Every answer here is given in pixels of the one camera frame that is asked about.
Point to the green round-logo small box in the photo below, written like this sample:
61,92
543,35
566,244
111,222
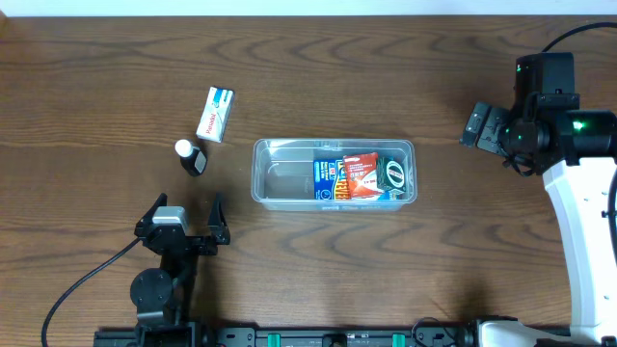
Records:
390,176

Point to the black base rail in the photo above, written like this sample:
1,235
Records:
332,337

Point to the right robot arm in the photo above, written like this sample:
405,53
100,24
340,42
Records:
574,151

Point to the white Panadol box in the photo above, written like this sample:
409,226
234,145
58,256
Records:
215,114

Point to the dark bottle white cap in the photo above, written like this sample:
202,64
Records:
192,158

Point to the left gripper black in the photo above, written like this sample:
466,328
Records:
219,232

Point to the clear plastic container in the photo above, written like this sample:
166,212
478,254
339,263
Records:
282,173

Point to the blue Kool Fever box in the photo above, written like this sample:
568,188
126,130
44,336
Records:
330,183

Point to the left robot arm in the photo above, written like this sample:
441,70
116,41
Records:
162,295

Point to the red white packet box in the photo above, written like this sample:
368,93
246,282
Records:
361,175

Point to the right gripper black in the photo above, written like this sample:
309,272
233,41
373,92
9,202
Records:
489,128

